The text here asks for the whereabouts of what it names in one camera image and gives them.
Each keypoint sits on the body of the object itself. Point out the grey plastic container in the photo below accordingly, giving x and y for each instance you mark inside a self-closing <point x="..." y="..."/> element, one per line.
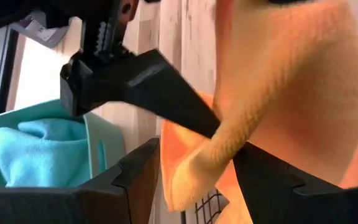
<point x="51" y="37"/>

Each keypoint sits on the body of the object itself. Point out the black metal frame bar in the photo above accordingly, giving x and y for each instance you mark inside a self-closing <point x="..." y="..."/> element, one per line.
<point x="5" y="71"/>

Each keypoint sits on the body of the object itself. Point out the blue microfiber towel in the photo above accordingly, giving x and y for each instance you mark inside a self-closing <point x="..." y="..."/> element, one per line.
<point x="42" y="155"/>

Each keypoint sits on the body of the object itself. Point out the teal plastic basket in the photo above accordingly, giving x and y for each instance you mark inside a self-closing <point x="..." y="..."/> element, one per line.
<point x="104" y="137"/>

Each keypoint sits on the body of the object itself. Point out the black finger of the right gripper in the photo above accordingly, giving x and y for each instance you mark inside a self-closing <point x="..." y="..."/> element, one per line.
<point x="141" y="81"/>

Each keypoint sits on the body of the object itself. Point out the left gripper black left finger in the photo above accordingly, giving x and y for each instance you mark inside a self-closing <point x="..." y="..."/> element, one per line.
<point x="126" y="193"/>

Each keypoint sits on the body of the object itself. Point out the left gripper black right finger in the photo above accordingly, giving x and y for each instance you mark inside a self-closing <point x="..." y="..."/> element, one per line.
<point x="278" y="196"/>

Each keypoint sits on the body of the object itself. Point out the orange microfiber towel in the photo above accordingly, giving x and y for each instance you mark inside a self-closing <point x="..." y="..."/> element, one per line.
<point x="182" y="168"/>
<point x="291" y="77"/>

